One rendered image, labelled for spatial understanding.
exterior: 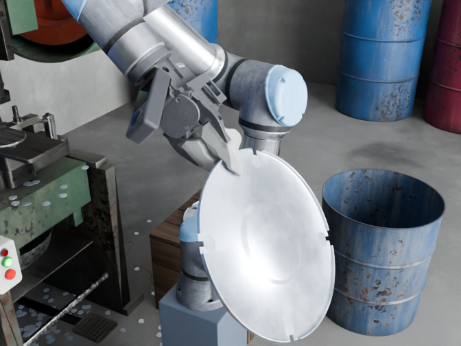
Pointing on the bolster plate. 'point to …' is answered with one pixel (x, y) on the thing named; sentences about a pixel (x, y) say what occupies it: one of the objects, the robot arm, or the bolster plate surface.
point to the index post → (50, 126)
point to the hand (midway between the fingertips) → (230, 172)
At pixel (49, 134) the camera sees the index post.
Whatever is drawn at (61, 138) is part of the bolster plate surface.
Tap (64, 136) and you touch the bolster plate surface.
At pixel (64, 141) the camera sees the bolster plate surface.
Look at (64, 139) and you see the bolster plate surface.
